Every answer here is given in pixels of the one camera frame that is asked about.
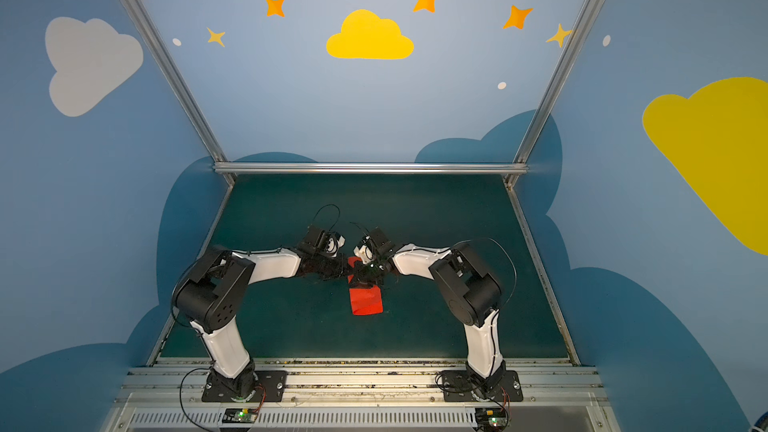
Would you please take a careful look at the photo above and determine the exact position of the red square paper sheet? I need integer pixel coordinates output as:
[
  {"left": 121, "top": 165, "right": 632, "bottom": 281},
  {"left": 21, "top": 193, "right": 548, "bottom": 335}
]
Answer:
[{"left": 347, "top": 257, "right": 384, "bottom": 316}]

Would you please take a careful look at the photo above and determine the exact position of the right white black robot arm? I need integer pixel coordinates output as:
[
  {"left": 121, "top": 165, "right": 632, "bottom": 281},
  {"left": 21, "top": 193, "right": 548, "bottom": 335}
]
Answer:
[{"left": 353, "top": 239, "right": 506, "bottom": 400}]

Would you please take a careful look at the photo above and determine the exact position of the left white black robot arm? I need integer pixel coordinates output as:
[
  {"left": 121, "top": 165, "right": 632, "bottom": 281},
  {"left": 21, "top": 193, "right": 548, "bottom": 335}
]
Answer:
[{"left": 171, "top": 247, "right": 351, "bottom": 403}]

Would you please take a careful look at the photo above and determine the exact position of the left green circuit board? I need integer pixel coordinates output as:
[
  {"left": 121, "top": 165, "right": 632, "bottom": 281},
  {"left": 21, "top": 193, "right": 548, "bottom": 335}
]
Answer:
[{"left": 222, "top": 408, "right": 260, "bottom": 424}]

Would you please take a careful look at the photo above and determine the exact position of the green circuit board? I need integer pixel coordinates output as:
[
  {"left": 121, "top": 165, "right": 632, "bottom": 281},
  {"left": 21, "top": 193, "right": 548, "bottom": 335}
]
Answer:
[
  {"left": 474, "top": 408, "right": 509, "bottom": 432},
  {"left": 222, "top": 408, "right": 260, "bottom": 424}
]

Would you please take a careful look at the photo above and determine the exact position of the right green circuit board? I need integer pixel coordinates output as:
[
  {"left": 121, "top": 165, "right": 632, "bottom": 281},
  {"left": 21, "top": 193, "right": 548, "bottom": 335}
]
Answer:
[{"left": 474, "top": 408, "right": 509, "bottom": 432}]

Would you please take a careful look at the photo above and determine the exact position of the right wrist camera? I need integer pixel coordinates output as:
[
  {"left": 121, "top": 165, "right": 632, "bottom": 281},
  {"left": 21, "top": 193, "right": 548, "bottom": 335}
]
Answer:
[{"left": 354, "top": 228, "right": 395, "bottom": 263}]

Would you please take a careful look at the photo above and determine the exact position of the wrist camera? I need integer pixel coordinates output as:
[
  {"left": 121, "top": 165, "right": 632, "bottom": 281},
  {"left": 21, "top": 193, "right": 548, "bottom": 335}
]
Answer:
[
  {"left": 297, "top": 225, "right": 345, "bottom": 257},
  {"left": 354, "top": 228, "right": 395, "bottom": 263}
]

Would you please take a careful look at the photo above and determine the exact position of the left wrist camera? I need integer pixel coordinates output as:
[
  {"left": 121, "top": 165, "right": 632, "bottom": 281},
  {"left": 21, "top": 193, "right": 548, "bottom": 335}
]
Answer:
[{"left": 297, "top": 225, "right": 345, "bottom": 257}]

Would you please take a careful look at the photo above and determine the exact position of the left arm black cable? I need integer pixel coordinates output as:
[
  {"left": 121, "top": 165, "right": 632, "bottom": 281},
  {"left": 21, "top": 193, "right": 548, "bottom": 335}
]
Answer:
[{"left": 310, "top": 203, "right": 342, "bottom": 232}]

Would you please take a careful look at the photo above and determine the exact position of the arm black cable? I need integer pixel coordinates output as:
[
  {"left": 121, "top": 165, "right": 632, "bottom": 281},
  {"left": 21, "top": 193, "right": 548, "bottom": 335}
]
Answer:
[
  {"left": 455, "top": 237, "right": 518, "bottom": 313},
  {"left": 310, "top": 203, "right": 342, "bottom": 232}
]

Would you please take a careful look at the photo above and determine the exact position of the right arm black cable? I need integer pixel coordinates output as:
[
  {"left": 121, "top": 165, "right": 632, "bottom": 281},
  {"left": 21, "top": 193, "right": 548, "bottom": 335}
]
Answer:
[{"left": 455, "top": 237, "right": 518, "bottom": 313}]

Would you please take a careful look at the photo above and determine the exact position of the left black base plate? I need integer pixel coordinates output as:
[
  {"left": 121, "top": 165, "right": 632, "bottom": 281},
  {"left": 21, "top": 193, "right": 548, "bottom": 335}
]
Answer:
[{"left": 201, "top": 369, "right": 287, "bottom": 403}]

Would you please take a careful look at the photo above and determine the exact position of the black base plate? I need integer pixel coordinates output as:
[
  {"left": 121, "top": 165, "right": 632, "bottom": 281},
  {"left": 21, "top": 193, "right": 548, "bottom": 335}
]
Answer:
[
  {"left": 201, "top": 369, "right": 287, "bottom": 403},
  {"left": 435, "top": 369, "right": 524, "bottom": 403}
]

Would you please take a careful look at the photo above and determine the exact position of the aluminium frame horizontal bar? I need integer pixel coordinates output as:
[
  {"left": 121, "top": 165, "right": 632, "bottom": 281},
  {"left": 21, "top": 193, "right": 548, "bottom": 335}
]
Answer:
[{"left": 214, "top": 162, "right": 528, "bottom": 175}]

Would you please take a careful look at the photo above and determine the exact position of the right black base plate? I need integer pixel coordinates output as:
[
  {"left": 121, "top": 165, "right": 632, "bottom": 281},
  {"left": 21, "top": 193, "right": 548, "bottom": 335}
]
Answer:
[{"left": 435, "top": 369, "right": 524, "bottom": 403}]

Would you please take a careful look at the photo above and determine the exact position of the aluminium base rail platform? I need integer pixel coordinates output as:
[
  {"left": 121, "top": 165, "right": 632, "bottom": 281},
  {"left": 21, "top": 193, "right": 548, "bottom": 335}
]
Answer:
[{"left": 104, "top": 358, "right": 619, "bottom": 431}]

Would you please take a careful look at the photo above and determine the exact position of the left aluminium frame post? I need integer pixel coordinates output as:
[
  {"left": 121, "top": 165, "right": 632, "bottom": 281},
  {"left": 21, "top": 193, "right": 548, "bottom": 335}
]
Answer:
[{"left": 120, "top": 0, "right": 228, "bottom": 164}]

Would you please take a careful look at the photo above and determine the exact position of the aluminium frame post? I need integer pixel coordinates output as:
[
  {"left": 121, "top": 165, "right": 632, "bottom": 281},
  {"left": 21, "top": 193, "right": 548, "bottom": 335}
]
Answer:
[
  {"left": 504, "top": 0, "right": 606, "bottom": 191},
  {"left": 120, "top": 0, "right": 228, "bottom": 164}
]

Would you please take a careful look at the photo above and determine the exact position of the right aluminium frame post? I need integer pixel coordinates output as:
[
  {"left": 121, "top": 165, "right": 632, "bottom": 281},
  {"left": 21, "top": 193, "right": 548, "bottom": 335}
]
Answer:
[{"left": 504, "top": 0, "right": 606, "bottom": 191}]

